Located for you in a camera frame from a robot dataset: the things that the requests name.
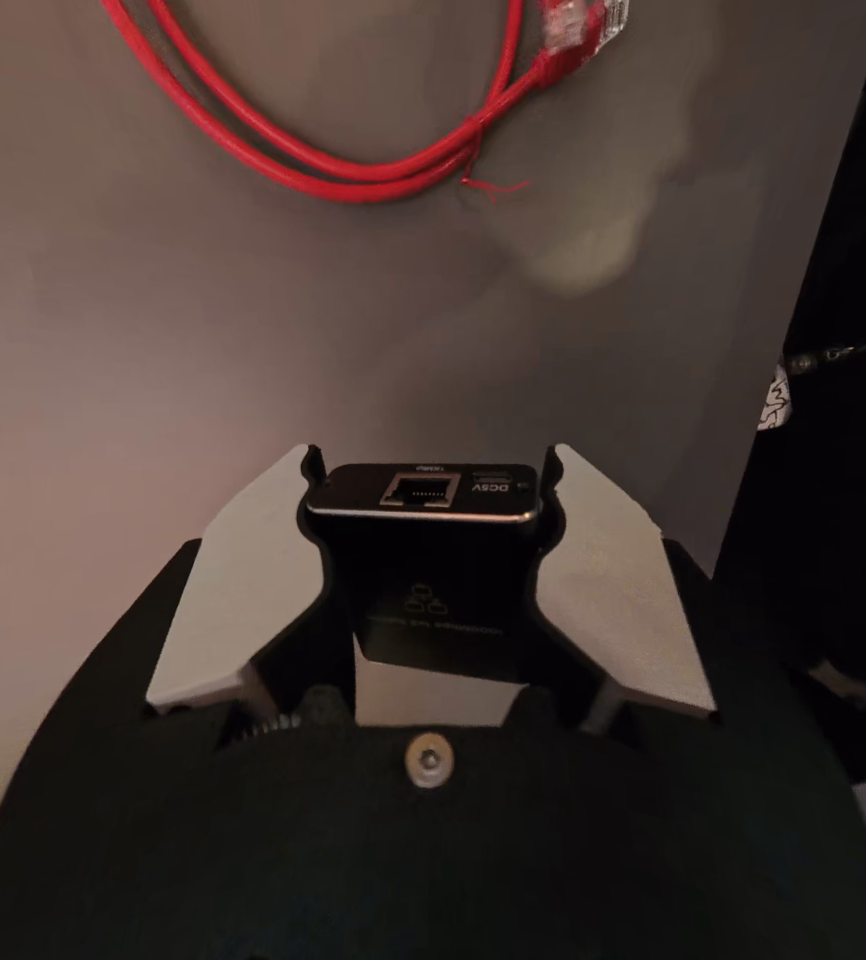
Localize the red twist tie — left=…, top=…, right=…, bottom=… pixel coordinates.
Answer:
left=457, top=112, right=531, bottom=205

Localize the dark cloth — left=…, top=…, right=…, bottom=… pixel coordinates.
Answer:
left=710, top=30, right=866, bottom=751

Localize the white patterned tag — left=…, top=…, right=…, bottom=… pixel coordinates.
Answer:
left=757, top=362, right=791, bottom=434

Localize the red ethernet cable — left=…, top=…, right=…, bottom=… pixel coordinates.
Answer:
left=100, top=0, right=631, bottom=205

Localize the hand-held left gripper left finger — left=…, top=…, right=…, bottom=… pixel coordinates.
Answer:
left=144, top=444, right=359, bottom=725

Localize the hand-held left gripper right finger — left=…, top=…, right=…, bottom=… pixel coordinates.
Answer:
left=504, top=442, right=720, bottom=732

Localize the black ethernet adapter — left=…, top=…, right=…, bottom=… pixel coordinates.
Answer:
left=304, top=462, right=540, bottom=685

